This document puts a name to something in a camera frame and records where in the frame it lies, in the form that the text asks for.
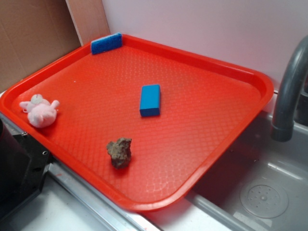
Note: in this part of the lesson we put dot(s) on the brown cardboard sheet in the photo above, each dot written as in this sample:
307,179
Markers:
34,33

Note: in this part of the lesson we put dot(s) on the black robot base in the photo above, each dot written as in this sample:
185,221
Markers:
23,165

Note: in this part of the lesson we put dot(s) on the pink plush toy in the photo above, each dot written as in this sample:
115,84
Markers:
40,112

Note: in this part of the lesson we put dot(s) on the blue rectangular block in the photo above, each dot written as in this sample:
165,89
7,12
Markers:
150,100

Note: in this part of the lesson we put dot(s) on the blue sponge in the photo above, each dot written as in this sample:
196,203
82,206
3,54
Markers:
106,43

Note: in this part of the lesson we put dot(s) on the grey toy sink basin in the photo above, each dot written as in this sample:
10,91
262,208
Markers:
258,184

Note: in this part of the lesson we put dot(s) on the red plastic tray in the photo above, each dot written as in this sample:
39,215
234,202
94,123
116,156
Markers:
205,104

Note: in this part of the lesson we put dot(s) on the grey sink faucet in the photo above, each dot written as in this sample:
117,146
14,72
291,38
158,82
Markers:
292,100

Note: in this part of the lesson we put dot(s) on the brown rough rock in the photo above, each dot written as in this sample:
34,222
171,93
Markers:
120,152

